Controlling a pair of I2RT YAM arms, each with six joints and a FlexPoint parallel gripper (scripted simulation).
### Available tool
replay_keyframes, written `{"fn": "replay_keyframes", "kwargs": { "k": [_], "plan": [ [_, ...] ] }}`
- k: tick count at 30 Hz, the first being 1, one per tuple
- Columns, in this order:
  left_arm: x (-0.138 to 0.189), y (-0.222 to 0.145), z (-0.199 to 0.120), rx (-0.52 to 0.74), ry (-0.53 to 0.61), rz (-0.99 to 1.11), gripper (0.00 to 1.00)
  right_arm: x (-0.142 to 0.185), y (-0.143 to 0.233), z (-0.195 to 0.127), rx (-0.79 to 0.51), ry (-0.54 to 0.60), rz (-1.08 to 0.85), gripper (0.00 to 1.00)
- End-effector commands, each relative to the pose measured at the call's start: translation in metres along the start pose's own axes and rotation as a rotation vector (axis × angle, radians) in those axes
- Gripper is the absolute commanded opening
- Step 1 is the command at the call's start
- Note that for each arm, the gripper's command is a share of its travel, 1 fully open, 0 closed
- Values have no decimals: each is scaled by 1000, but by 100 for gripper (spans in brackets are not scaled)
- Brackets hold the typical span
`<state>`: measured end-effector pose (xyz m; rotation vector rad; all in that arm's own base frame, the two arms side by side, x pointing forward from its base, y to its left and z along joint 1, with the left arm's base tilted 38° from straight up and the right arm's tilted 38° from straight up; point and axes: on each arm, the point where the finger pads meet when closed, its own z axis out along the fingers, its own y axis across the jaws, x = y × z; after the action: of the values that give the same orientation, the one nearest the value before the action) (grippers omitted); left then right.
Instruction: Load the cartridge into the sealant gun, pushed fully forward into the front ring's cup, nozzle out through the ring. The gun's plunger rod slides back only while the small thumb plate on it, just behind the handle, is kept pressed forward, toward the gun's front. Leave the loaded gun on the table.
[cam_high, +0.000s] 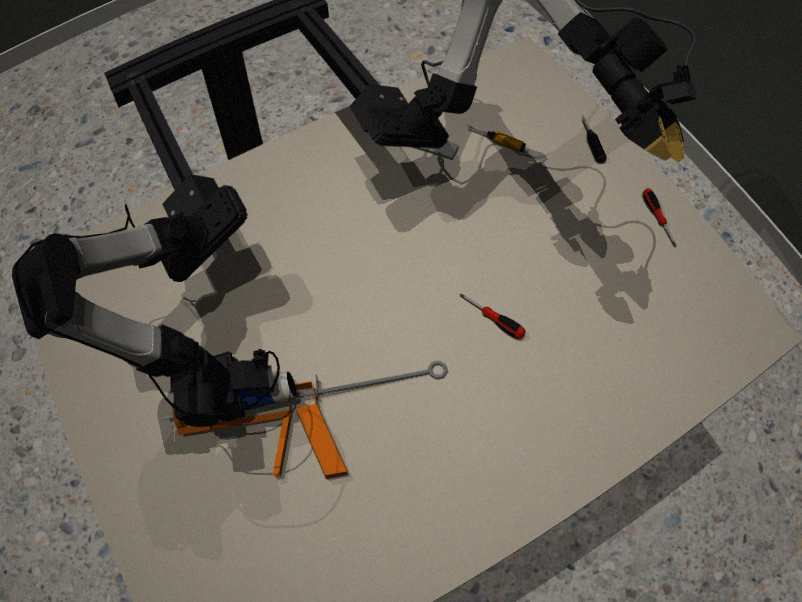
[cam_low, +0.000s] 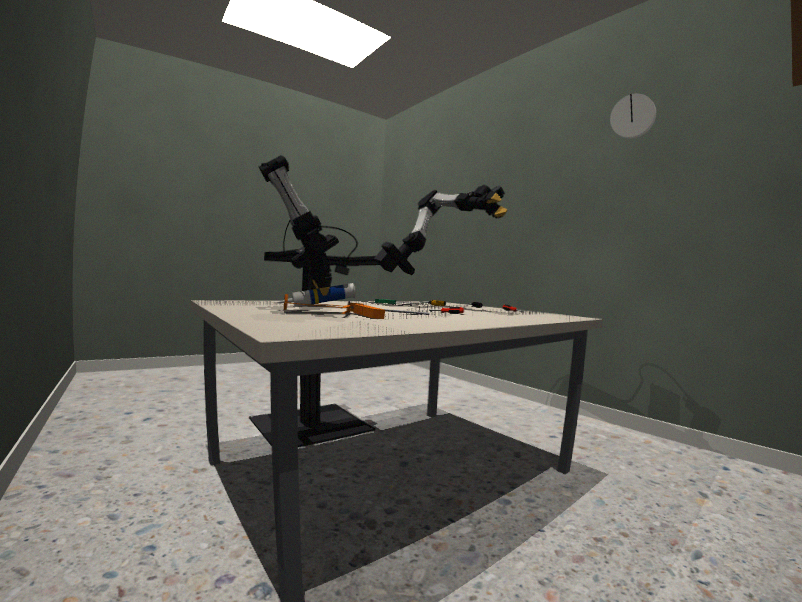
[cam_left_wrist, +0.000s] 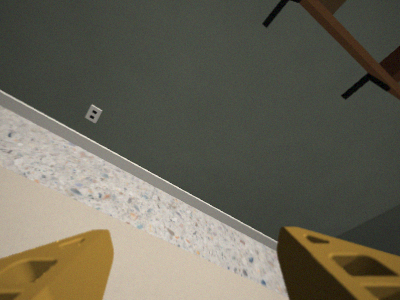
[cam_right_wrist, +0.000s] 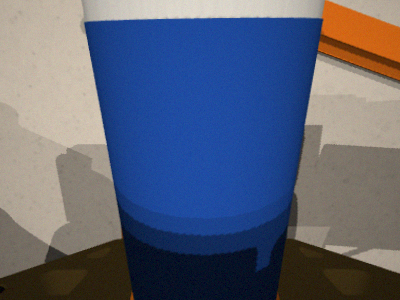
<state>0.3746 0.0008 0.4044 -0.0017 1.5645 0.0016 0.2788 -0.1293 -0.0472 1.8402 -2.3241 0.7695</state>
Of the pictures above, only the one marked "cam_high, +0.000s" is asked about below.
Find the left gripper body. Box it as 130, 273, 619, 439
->
611, 78, 684, 149

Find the black-handled screwdriver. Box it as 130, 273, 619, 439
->
582, 115, 607, 163

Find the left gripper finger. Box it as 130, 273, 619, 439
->
644, 118, 671, 160
665, 120, 685, 162

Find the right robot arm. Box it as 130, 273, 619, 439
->
12, 187, 274, 414

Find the red and black screwdriver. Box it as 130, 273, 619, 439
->
460, 294, 526, 338
643, 188, 676, 246

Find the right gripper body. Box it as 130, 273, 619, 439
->
212, 352, 245, 422

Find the orange-handled screwdriver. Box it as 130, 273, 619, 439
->
467, 125, 526, 153

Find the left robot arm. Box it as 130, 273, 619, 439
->
368, 0, 697, 141

